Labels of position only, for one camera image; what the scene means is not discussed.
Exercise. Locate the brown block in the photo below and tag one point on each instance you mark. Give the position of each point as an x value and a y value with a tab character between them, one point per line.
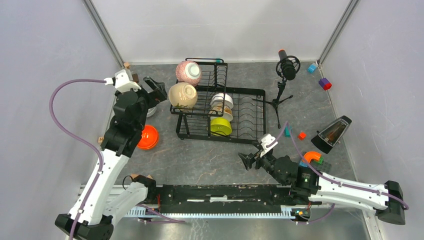
135	78

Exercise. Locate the small orange cube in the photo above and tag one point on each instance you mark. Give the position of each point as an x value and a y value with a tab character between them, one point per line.
302	136

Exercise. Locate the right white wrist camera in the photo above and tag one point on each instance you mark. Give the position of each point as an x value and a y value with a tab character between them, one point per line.
267	143

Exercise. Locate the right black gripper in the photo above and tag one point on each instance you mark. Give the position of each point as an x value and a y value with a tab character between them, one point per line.
248	159

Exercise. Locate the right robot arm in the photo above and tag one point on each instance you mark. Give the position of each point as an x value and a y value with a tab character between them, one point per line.
311	185

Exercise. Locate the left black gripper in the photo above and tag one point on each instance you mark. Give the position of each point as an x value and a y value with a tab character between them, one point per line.
158	95

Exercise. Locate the pink floral bowl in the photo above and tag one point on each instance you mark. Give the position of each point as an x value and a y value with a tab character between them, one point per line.
188	72

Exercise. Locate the white bowl grey rim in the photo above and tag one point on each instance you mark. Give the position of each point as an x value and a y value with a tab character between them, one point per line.
151	112

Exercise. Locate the orange bowl rack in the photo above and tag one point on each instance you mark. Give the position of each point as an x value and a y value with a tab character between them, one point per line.
149	138

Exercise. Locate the blue block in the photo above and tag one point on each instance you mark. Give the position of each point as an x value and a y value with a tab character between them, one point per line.
312	68

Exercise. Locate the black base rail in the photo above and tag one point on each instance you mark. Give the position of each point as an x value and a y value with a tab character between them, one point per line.
226	199

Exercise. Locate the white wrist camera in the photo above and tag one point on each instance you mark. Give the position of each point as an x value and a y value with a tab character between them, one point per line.
267	143
124	81

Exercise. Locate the grey lego baseplate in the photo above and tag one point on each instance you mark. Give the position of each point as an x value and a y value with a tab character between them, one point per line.
323	167

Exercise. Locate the orange curved block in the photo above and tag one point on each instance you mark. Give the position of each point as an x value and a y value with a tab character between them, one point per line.
311	156

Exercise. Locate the lime green bowl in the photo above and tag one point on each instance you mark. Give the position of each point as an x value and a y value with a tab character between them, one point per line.
220	126

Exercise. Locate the patterned cream bowl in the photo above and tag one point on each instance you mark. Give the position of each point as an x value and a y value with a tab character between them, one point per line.
224	110

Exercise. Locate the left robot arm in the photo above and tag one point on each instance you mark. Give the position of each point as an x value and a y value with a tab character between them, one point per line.
93	217

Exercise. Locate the black wire dish rack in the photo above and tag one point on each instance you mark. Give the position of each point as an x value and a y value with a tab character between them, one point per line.
249	111

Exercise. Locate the teal block on table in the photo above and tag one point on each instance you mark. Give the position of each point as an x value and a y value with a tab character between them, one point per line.
287	131

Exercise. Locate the purple red block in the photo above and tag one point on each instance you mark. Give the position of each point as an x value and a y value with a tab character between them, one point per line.
325	84

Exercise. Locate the black microphone on tripod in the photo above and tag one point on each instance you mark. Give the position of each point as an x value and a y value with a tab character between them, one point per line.
286	68

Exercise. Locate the green lego brick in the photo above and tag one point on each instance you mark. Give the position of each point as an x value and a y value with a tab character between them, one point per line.
320	161

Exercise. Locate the beige ceramic bowl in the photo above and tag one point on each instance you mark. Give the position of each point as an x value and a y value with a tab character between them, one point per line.
183	95

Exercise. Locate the white bowl behind rack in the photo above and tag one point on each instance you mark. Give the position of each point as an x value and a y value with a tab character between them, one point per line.
222	99

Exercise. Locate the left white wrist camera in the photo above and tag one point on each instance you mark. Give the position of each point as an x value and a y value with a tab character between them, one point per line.
124	81

